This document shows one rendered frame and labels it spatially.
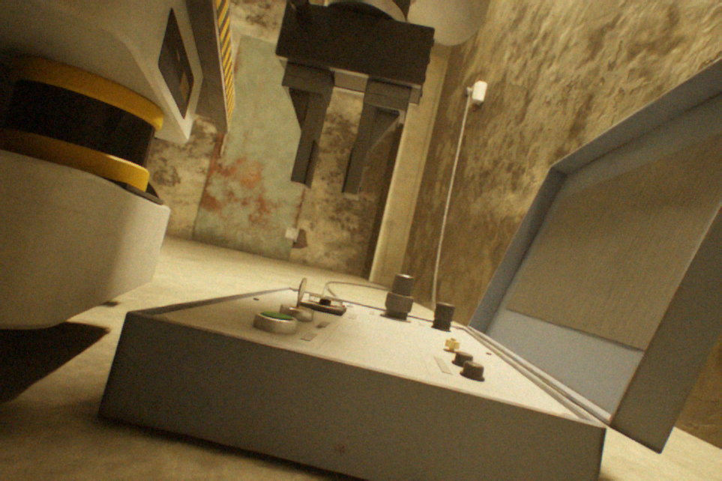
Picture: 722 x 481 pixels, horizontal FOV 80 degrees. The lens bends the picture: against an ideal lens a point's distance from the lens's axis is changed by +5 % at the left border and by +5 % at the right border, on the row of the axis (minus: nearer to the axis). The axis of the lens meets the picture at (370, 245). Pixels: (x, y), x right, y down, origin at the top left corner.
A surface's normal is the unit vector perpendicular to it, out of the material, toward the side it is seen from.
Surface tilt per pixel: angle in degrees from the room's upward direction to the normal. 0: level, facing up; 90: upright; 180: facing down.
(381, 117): 90
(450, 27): 158
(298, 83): 90
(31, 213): 90
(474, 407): 90
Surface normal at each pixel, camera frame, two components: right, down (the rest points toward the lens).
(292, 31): -0.04, -0.07
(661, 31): -0.97, -0.22
